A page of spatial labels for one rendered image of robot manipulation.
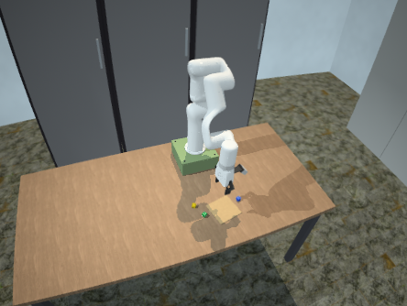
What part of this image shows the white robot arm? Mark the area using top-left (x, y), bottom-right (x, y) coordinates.
top-left (185, 58), bottom-right (248, 175)

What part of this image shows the tan square mat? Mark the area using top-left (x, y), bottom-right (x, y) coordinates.
top-left (205, 195), bottom-right (242, 224)

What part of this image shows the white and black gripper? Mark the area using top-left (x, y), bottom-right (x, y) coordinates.
top-left (215, 161), bottom-right (235, 195)

